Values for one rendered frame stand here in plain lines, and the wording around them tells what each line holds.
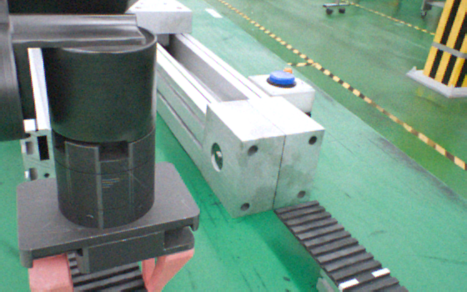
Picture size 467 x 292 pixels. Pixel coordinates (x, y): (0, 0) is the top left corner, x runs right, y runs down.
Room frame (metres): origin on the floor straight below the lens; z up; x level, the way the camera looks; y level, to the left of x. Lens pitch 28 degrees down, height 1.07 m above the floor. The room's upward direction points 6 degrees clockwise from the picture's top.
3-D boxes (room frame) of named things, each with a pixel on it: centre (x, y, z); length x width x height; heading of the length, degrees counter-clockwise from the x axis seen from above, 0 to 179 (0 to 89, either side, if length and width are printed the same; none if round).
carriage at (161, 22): (0.81, 0.18, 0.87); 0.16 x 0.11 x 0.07; 29
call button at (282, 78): (0.63, -0.07, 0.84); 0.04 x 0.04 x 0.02
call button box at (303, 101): (0.62, -0.06, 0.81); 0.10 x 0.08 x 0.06; 119
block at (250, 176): (0.42, -0.04, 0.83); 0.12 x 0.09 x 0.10; 119
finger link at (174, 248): (0.22, 0.06, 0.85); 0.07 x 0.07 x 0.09; 28
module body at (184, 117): (0.81, 0.18, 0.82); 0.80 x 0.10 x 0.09; 29
